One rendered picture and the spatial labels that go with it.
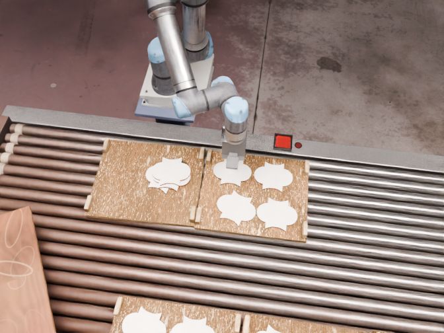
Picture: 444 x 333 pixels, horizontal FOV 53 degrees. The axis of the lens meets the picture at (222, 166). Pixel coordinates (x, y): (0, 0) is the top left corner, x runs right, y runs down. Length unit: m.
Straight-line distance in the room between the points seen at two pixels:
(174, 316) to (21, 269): 0.51
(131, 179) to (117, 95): 1.63
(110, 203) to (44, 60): 2.16
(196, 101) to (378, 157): 0.84
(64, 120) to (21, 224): 0.56
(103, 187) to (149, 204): 0.20
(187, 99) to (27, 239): 0.70
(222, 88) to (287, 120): 1.69
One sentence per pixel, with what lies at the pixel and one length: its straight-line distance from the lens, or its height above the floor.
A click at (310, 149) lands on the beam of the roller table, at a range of 1.89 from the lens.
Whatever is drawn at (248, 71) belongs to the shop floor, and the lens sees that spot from 3.44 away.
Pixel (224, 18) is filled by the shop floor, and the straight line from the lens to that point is 3.88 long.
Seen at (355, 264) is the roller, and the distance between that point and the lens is 1.69.
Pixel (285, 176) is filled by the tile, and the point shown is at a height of 0.94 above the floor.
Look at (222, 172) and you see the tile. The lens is 1.75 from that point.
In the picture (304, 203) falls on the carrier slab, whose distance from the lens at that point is 1.72.
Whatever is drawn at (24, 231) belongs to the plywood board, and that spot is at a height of 1.04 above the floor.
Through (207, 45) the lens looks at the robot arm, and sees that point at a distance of 1.89.
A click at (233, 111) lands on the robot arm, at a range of 1.41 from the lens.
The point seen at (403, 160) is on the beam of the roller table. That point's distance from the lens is 1.98.
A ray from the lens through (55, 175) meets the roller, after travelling 1.88.
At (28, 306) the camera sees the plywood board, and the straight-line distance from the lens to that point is 1.54.
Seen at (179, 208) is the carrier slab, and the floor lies 0.94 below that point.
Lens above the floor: 2.42
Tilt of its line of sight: 57 degrees down
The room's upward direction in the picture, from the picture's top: 2 degrees clockwise
